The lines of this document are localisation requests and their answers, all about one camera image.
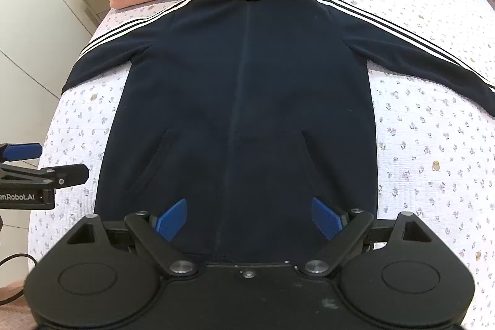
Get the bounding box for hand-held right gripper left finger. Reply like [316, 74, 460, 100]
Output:
[65, 198, 201, 277]

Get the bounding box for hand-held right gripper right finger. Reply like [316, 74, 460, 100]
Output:
[299, 197, 433, 277]

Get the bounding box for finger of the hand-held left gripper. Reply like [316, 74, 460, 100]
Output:
[0, 142, 43, 163]
[0, 164, 90, 190]

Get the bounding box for navy striped-sleeve hoodie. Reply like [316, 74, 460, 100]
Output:
[61, 0, 495, 264]

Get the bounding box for floral white bed quilt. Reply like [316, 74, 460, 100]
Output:
[24, 0, 495, 330]

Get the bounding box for white wardrobe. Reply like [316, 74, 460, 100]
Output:
[0, 0, 144, 103]

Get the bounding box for beige nightstand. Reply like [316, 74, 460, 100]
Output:
[81, 0, 114, 34]

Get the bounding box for black cable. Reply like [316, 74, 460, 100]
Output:
[0, 254, 38, 306]

